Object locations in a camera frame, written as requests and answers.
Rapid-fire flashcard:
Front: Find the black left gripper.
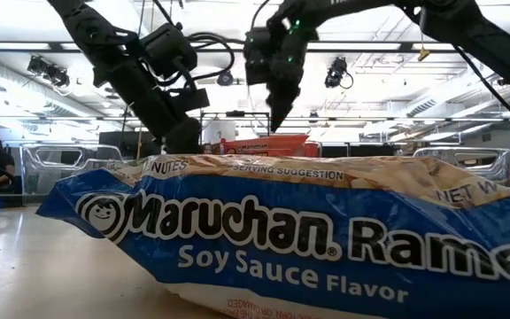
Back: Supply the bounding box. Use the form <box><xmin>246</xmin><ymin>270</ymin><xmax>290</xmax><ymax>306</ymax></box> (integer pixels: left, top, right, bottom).
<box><xmin>108</xmin><ymin>61</ymin><xmax>211</xmax><ymax>155</ymax></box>

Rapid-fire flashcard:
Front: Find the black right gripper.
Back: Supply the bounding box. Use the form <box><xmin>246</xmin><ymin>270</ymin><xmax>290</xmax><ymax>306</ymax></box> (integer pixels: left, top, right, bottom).
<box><xmin>263</xmin><ymin>11</ymin><xmax>321</xmax><ymax>134</ymax></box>

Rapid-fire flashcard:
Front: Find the red white packet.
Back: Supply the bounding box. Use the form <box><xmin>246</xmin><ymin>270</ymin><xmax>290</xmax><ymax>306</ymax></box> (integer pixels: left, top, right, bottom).
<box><xmin>212</xmin><ymin>134</ymin><xmax>321</xmax><ymax>159</ymax></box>

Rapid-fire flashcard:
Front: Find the black monitor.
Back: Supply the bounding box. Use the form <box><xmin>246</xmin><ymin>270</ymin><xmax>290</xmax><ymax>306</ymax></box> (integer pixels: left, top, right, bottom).
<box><xmin>98</xmin><ymin>130</ymin><xmax>164</xmax><ymax>159</ymax></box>

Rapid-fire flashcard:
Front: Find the round black ceiling fixture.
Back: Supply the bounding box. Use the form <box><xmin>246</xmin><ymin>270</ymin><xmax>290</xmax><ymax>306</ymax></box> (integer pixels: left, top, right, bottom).
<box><xmin>216</xmin><ymin>70</ymin><xmax>235</xmax><ymax>88</ymax></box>

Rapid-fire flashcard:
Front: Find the black overhead rig bar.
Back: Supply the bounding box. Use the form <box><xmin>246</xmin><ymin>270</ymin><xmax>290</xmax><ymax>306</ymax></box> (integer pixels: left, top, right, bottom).
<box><xmin>0</xmin><ymin>40</ymin><xmax>510</xmax><ymax>55</ymax></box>

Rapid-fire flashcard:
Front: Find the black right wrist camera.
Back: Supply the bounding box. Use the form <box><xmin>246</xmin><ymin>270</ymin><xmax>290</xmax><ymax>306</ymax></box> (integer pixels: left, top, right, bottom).
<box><xmin>243</xmin><ymin>27</ymin><xmax>274</xmax><ymax>86</ymax></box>

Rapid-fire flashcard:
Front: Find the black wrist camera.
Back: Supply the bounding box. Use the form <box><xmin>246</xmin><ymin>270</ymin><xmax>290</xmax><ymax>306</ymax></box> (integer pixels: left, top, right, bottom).
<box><xmin>243</xmin><ymin>27</ymin><xmax>274</xmax><ymax>86</ymax></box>
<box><xmin>141</xmin><ymin>21</ymin><xmax>199</xmax><ymax>80</ymax></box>

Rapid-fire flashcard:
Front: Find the black hanging ceiling camera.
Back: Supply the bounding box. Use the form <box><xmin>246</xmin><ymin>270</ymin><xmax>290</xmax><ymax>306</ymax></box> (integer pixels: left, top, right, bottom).
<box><xmin>324</xmin><ymin>56</ymin><xmax>354</xmax><ymax>89</ymax></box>

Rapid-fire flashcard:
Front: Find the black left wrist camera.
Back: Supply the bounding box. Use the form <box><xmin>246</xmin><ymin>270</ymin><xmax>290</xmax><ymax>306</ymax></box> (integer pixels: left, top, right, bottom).
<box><xmin>141</xmin><ymin>21</ymin><xmax>199</xmax><ymax>80</ymax></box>

